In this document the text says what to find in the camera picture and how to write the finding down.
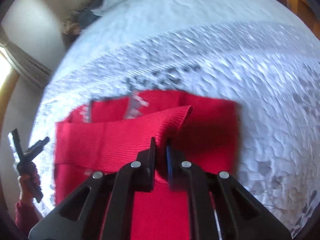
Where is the red knitted sweater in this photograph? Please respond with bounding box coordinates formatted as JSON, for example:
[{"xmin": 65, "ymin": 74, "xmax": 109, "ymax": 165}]
[{"xmin": 54, "ymin": 90, "xmax": 239, "ymax": 239}]

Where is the left forearm in red sleeve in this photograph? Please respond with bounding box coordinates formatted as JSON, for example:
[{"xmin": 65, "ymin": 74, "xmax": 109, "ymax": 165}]
[{"xmin": 15, "ymin": 200, "xmax": 41, "ymax": 236}]

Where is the dark clothes pile by bed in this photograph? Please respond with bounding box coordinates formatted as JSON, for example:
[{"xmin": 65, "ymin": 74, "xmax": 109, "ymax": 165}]
[{"xmin": 62, "ymin": 0, "xmax": 104, "ymax": 36}]

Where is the person's left hand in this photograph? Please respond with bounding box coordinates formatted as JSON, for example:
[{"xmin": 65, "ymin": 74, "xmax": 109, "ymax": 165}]
[{"xmin": 18, "ymin": 166, "xmax": 41, "ymax": 206}]

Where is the grey curtain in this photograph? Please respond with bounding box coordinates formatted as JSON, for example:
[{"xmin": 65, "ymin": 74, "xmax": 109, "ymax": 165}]
[{"xmin": 1, "ymin": 27, "xmax": 52, "ymax": 89}]

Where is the white grey quilted bedspread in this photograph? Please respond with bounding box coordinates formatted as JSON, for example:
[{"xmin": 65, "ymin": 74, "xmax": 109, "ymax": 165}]
[{"xmin": 30, "ymin": 0, "xmax": 319, "ymax": 236}]

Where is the wooden window frame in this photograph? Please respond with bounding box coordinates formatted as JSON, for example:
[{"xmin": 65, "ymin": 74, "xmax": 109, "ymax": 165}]
[{"xmin": 0, "ymin": 68, "xmax": 20, "ymax": 131}]

